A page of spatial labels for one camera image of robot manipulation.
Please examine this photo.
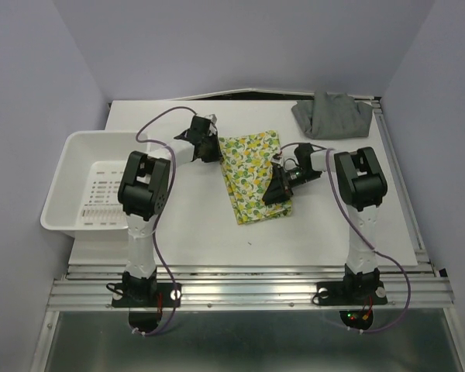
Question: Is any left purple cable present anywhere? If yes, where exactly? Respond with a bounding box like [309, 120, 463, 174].
[131, 106, 197, 337]

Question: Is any yellow floral skirt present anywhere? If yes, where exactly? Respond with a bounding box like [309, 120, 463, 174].
[219, 130, 292, 225]

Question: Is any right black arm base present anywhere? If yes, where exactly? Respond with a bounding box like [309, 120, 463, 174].
[312, 267, 388, 331]

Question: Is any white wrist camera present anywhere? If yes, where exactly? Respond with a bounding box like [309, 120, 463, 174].
[270, 153, 284, 167]
[205, 114, 217, 125]

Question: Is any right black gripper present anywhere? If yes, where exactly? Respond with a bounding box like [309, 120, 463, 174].
[262, 166, 320, 206]

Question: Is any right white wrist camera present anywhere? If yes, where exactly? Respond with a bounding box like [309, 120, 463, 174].
[270, 153, 284, 167]

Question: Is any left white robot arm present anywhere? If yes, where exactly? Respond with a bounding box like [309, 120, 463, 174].
[118, 114, 221, 305]

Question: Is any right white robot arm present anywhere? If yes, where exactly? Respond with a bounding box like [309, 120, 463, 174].
[262, 143, 388, 302]

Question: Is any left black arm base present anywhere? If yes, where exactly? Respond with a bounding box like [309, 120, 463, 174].
[105, 279, 182, 336]

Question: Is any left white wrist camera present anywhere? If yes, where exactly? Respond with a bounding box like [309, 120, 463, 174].
[205, 114, 217, 125]

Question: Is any white plastic bin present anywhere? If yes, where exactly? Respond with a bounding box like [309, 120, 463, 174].
[40, 130, 150, 239]

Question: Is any aluminium mounting rail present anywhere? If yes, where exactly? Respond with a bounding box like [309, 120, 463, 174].
[47, 264, 454, 312]

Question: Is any grey pleated skirt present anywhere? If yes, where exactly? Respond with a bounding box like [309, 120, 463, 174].
[291, 91, 373, 140]

